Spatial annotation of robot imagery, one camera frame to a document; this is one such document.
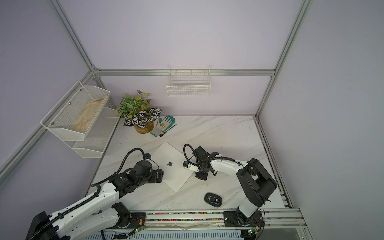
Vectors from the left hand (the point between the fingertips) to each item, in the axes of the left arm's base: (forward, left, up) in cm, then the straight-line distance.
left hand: (155, 174), depth 82 cm
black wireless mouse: (-12, -32, -5) cm, 35 cm away
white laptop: (+16, -5, -11) cm, 20 cm away
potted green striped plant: (+32, +14, +19) cm, 39 cm away
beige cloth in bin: (+20, +36, +23) cm, 47 cm away
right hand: (+4, -26, -7) cm, 27 cm away
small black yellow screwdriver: (+34, +2, -5) cm, 34 cm away
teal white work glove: (+42, +3, -6) cm, 43 cm away
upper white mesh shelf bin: (+23, +43, +24) cm, 54 cm away
